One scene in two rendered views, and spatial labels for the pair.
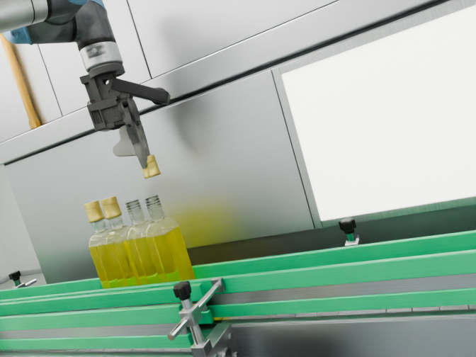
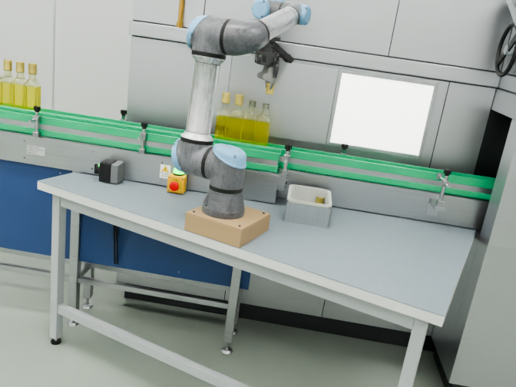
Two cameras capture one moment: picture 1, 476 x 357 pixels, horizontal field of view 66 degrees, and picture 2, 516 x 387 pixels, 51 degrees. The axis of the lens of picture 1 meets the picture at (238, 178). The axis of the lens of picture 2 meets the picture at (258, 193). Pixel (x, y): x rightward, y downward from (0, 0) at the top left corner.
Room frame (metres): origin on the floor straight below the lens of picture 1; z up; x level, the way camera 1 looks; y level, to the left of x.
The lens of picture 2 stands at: (-1.37, 1.04, 1.45)
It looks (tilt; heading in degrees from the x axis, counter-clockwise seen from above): 17 degrees down; 338
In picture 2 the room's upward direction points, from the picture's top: 8 degrees clockwise
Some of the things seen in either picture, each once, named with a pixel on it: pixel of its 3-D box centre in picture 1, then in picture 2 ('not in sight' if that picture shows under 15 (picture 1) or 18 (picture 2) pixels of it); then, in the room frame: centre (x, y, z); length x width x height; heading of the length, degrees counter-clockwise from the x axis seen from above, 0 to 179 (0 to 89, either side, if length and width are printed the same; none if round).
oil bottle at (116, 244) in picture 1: (132, 270); (234, 134); (0.81, 0.29, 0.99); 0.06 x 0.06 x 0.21; 63
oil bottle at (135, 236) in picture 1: (154, 267); (248, 137); (0.79, 0.23, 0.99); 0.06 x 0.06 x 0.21; 63
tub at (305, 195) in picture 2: not in sight; (308, 204); (0.46, 0.07, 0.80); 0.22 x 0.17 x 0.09; 154
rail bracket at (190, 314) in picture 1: (199, 311); (286, 158); (0.59, 0.13, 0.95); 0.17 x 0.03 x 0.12; 154
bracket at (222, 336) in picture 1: (219, 355); (282, 180); (0.61, 0.12, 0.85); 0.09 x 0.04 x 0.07; 154
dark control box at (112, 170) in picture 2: not in sight; (111, 171); (0.84, 0.80, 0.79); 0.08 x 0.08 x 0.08; 64
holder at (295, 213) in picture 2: not in sight; (307, 204); (0.48, 0.06, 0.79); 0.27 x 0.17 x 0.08; 154
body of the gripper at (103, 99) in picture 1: (112, 100); (268, 51); (0.77, 0.20, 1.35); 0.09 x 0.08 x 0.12; 92
